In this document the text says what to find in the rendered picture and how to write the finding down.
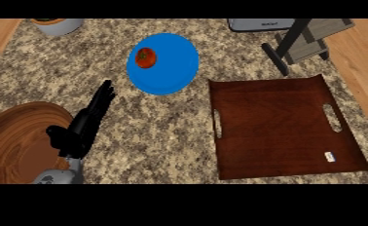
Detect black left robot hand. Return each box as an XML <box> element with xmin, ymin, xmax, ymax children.
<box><xmin>44</xmin><ymin>79</ymin><xmax>117</xmax><ymax>160</ymax></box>

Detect dark brown wooden tray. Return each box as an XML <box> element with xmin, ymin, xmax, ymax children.
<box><xmin>207</xmin><ymin>73</ymin><xmax>368</xmax><ymax>181</ymax></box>

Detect brown round wooden board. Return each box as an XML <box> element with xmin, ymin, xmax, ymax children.
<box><xmin>0</xmin><ymin>101</ymin><xmax>77</xmax><ymax>185</ymax></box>

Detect blue round plate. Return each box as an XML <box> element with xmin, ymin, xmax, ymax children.
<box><xmin>126</xmin><ymin>32</ymin><xmax>199</xmax><ymax>96</ymax></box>

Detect grey plant pot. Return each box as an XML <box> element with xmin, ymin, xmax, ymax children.
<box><xmin>30</xmin><ymin>18</ymin><xmax>86</xmax><ymax>37</ymax></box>

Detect grey appliance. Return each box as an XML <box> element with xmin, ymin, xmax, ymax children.
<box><xmin>226</xmin><ymin>18</ymin><xmax>298</xmax><ymax>33</ymax></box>

